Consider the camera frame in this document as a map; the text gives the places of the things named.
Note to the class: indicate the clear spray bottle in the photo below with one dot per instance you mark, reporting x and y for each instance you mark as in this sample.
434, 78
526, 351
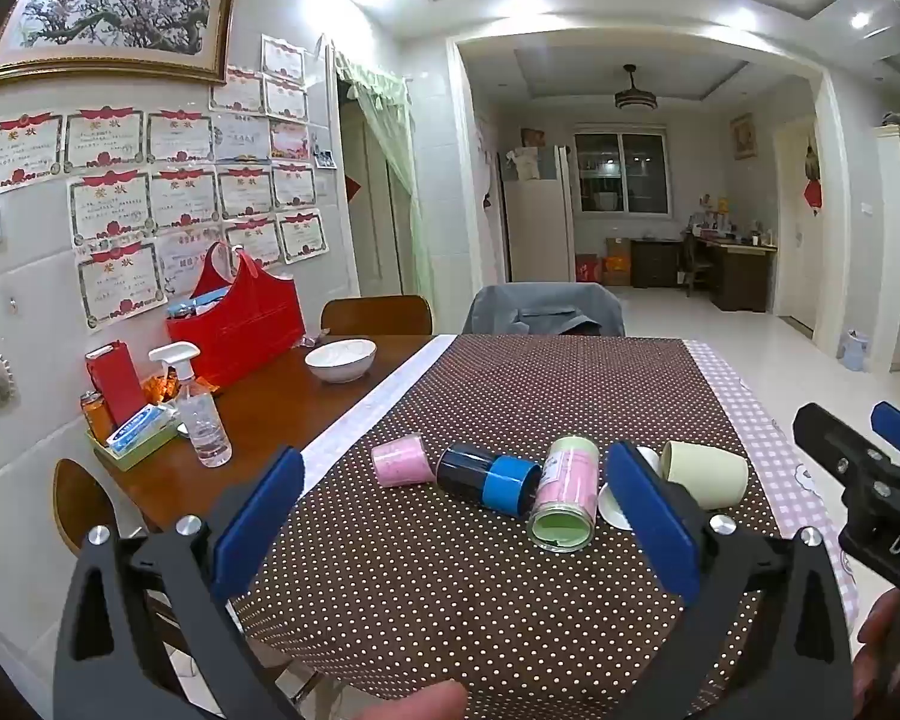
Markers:
202, 420

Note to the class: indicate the green tray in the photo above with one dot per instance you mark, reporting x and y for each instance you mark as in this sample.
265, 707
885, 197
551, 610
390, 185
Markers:
150, 442

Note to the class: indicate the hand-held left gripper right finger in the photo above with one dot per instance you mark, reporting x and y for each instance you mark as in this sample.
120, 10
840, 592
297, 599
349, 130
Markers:
660, 525

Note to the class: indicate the white refrigerator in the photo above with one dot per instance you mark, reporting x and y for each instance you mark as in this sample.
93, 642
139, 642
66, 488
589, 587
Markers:
536, 217

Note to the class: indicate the white cup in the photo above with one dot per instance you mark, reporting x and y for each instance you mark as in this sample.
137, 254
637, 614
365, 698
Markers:
613, 506

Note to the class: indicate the wooden table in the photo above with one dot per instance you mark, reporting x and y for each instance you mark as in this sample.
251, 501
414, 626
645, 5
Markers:
270, 397

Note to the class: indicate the black and blue cup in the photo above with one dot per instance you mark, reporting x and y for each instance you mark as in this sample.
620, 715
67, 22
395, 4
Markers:
487, 478

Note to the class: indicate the framed blossom painting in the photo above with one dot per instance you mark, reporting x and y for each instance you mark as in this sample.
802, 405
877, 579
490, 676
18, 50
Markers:
112, 15

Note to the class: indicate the brown polka-dot tablecloth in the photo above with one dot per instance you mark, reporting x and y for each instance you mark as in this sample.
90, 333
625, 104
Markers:
510, 390

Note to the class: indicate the red door ornament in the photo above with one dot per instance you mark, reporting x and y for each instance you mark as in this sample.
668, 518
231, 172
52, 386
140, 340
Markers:
814, 184

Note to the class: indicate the wooden chair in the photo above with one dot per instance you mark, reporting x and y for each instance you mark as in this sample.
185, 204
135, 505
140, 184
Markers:
82, 502
375, 315

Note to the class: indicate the orange bottle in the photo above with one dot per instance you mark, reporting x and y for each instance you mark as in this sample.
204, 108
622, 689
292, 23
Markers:
99, 416

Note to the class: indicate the green door curtain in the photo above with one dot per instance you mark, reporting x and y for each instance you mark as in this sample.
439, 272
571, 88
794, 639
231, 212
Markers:
390, 165

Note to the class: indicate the pink and green cup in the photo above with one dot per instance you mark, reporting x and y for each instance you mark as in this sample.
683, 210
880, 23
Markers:
568, 491

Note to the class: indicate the small framed wall picture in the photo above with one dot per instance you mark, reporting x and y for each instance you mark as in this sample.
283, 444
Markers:
742, 136

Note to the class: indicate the dark wooden desk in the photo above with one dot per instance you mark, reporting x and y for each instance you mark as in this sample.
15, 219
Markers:
735, 270

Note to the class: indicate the light blue trash bin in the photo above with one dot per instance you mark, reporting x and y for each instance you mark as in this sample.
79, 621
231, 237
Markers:
855, 351

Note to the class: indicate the dark desk chair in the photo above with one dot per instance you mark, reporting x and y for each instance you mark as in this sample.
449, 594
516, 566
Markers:
696, 264

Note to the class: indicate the red tote bag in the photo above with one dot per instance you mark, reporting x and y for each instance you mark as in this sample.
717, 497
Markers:
240, 330

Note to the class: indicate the window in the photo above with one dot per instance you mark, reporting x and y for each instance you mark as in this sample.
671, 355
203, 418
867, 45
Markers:
622, 172

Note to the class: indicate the group of wall certificates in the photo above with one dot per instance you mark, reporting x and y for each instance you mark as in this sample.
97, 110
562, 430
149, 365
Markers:
150, 195

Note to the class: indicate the red cardboard box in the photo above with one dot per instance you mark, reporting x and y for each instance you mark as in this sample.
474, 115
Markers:
586, 268

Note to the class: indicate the cream cup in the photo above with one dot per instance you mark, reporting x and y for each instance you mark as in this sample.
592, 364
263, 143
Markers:
709, 474

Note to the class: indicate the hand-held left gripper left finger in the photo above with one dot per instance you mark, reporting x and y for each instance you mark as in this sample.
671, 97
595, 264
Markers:
259, 517

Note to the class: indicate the white bowl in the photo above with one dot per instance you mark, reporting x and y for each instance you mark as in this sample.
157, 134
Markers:
340, 360

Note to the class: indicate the person's right hand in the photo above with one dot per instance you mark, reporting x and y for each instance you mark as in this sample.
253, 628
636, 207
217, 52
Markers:
881, 652

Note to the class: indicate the ceiling lamp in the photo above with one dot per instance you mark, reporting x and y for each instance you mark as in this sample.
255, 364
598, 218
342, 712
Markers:
631, 94

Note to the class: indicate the pink checked tablecloth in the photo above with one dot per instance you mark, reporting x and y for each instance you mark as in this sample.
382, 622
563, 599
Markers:
765, 420

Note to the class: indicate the blue and white box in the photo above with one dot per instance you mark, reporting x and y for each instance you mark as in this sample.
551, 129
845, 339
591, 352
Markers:
141, 426

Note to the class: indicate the chair with grey jacket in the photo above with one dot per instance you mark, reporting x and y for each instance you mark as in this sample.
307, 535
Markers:
544, 309

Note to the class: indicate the person's left hand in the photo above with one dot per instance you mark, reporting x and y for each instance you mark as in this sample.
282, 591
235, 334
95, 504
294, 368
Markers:
409, 703

